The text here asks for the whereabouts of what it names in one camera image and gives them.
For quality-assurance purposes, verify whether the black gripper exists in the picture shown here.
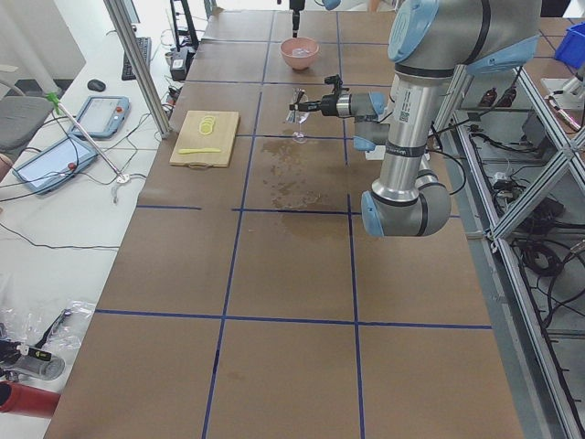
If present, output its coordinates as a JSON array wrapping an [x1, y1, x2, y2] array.
[[289, 94, 351, 116], [289, 0, 305, 37]]

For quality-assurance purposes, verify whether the clear wine glass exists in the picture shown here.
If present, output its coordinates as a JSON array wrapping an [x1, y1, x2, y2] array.
[[286, 88, 309, 144]]

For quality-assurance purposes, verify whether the pile of clear ice cubes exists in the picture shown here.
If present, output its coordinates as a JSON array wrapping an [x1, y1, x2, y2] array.
[[291, 48, 312, 59]]

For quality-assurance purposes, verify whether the pink plastic bowl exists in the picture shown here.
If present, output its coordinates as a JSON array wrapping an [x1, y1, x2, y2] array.
[[280, 37, 320, 70]]

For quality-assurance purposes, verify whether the bamboo cutting board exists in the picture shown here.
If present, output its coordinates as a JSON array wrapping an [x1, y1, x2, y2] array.
[[169, 111, 239, 168]]

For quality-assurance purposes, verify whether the yellow plastic knife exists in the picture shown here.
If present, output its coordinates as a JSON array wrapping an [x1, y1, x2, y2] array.
[[178, 147, 222, 155]]

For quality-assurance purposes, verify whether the black keyboard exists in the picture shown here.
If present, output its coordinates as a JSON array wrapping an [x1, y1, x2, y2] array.
[[121, 36, 153, 81]]

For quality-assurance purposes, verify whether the metal rod with green clip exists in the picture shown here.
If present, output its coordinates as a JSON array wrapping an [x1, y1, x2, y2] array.
[[45, 92, 131, 184]]

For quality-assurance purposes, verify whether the blue teach pendant far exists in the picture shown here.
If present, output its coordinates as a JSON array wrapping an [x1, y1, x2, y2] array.
[[76, 95, 130, 139]]

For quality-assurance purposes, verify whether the blue teach pendant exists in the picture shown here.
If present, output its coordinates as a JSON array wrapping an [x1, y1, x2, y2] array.
[[12, 136, 97, 195], [76, 95, 130, 139]]

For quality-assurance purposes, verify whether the black computer mouse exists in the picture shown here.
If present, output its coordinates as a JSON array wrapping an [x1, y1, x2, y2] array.
[[87, 79, 106, 92]]

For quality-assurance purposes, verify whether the blue teach pendant near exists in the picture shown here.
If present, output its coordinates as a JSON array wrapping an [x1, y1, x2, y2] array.
[[12, 136, 97, 195]]

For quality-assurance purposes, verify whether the blue plastic bin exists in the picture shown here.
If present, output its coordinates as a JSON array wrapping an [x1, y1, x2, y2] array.
[[554, 22, 585, 69]]

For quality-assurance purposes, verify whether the grey office chair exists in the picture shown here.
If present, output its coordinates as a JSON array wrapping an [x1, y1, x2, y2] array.
[[1, 79, 53, 154]]

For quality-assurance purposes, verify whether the red cylinder bottle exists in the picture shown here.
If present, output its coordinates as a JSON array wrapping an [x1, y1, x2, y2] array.
[[1, 380, 60, 418]]

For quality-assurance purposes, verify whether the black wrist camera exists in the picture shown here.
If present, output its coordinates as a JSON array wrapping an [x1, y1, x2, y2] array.
[[324, 74, 344, 95]]

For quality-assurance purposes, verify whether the aluminium frame post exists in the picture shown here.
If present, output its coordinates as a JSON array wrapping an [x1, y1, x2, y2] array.
[[103, 0, 171, 139]]

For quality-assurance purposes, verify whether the aluminium side frame rack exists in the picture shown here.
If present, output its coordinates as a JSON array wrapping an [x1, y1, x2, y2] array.
[[436, 58, 584, 438]]

